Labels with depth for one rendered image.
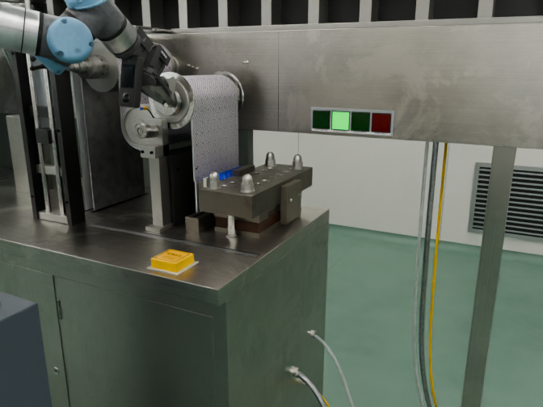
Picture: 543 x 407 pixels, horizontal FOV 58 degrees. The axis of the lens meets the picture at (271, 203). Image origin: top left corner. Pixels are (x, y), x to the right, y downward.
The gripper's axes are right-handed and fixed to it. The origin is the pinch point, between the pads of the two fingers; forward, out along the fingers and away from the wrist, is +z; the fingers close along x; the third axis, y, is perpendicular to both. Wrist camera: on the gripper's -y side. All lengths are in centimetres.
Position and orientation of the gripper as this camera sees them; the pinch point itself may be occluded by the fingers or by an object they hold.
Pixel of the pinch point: (167, 103)
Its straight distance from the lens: 130.6
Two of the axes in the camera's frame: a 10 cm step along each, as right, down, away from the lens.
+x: -8.9, -1.2, 4.3
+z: 3.4, 4.3, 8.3
